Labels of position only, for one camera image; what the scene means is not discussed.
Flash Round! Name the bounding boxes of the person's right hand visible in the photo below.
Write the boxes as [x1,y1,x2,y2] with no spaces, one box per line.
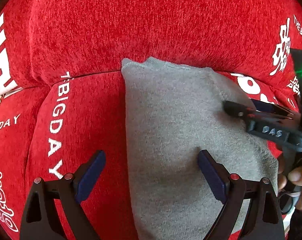
[277,154,302,211]

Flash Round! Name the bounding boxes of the grey small garment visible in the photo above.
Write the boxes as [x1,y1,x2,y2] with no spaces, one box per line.
[121,57,278,239]

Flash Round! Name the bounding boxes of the red sofa cover with lettering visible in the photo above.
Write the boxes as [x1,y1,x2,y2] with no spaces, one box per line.
[0,0,302,239]

